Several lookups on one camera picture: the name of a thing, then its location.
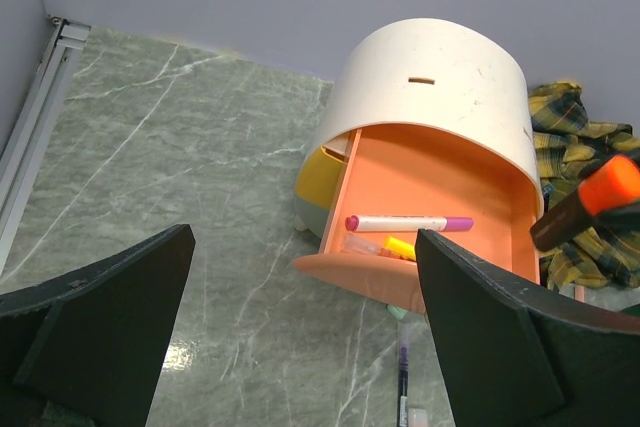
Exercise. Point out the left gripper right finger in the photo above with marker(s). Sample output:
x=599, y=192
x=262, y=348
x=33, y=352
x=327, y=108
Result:
x=513, y=353

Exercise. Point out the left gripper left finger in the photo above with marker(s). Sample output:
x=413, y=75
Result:
x=92, y=341

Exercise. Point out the orange black highlighter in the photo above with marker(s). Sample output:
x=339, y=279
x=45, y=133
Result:
x=617, y=180

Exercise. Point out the white pen orange cap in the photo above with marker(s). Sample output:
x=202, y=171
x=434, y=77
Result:
x=579, y=293

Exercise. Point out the white pen yellow cap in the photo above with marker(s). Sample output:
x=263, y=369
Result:
x=400, y=248

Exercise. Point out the cream round drawer organizer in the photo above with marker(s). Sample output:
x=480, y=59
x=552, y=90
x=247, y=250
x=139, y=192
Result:
x=437, y=74

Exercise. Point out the white pen pink cap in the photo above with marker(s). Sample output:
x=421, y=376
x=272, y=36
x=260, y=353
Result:
x=359, y=223

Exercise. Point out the yellow drawer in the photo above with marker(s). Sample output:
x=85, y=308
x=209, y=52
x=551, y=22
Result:
x=318, y=177

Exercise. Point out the yellow plaid shirt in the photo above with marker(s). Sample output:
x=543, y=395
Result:
x=568, y=145

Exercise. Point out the black thin pen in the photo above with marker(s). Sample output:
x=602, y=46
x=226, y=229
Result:
x=403, y=376

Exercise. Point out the orange pink highlighter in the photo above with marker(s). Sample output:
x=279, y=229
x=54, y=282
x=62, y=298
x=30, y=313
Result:
x=417, y=417

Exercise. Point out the green highlighter near organizer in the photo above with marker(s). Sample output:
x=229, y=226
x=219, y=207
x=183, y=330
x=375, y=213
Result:
x=397, y=313

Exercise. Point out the aluminium rail frame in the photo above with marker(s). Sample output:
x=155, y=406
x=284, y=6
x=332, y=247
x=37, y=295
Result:
x=26, y=146

